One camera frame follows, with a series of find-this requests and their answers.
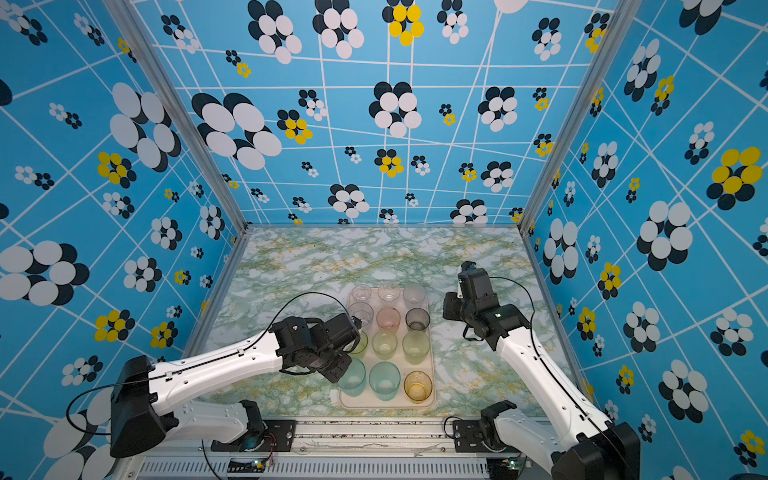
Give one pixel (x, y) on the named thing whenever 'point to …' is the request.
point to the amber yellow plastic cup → (417, 386)
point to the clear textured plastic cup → (414, 296)
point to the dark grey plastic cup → (417, 319)
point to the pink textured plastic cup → (388, 318)
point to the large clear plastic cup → (363, 311)
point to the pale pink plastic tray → (368, 400)
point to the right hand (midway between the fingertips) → (452, 300)
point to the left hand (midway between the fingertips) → (346, 367)
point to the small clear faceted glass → (389, 291)
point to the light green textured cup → (416, 345)
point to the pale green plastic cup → (385, 345)
